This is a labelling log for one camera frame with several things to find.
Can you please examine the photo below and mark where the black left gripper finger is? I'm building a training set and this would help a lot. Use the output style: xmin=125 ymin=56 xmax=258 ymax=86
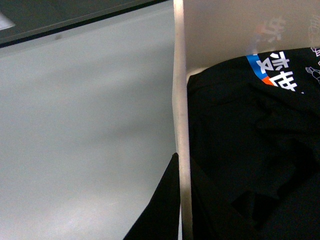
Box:
xmin=124 ymin=153 xmax=180 ymax=240

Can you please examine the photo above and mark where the beige plastic laundry hamper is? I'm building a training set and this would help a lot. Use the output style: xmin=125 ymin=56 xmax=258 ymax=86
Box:
xmin=172 ymin=0 xmax=320 ymax=240

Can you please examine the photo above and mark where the black printed t-shirt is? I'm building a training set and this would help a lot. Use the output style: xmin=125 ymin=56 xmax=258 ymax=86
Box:
xmin=187 ymin=47 xmax=320 ymax=240

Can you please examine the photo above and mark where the dark grey dryer machine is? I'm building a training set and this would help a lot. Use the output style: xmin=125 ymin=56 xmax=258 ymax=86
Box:
xmin=0 ymin=0 xmax=159 ymax=48

